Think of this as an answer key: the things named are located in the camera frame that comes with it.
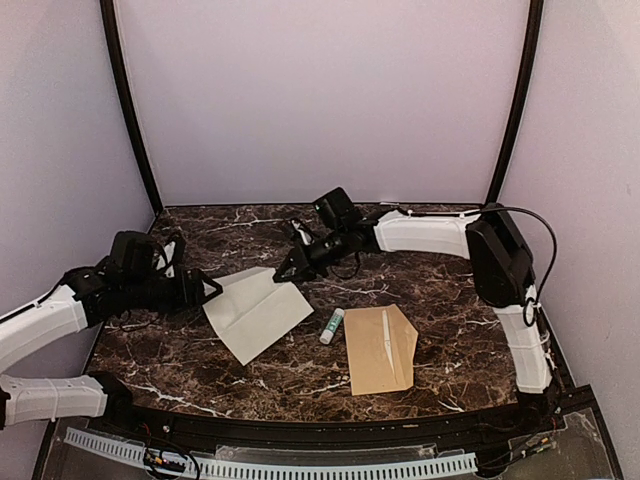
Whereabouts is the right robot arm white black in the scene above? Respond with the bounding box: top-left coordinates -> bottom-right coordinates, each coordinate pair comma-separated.
273,202 -> 555,434

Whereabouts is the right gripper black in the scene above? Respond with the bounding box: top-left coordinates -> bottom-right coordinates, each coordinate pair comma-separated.
273,227 -> 349,283

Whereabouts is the grey paper sheet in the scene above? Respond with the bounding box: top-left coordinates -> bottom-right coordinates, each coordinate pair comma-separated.
203,267 -> 314,366

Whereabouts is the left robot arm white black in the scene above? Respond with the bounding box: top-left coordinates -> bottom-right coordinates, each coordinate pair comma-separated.
1,258 -> 223,436

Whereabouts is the brown paper envelope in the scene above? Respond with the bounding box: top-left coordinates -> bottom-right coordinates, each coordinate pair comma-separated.
344,304 -> 418,396

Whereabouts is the cream decorated letter paper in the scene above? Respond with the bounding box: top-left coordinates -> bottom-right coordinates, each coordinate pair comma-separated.
382,309 -> 400,382

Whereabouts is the green white glue stick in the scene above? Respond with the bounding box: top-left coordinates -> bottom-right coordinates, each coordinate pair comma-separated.
319,308 -> 345,345

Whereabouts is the white slotted cable duct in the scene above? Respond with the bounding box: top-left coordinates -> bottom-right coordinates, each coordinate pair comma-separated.
64,428 -> 477,479

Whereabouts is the black front table rail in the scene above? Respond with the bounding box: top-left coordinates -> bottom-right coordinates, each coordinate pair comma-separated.
69,398 -> 562,451

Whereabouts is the black frame post left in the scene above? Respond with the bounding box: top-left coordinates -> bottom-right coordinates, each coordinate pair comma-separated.
99,0 -> 164,217

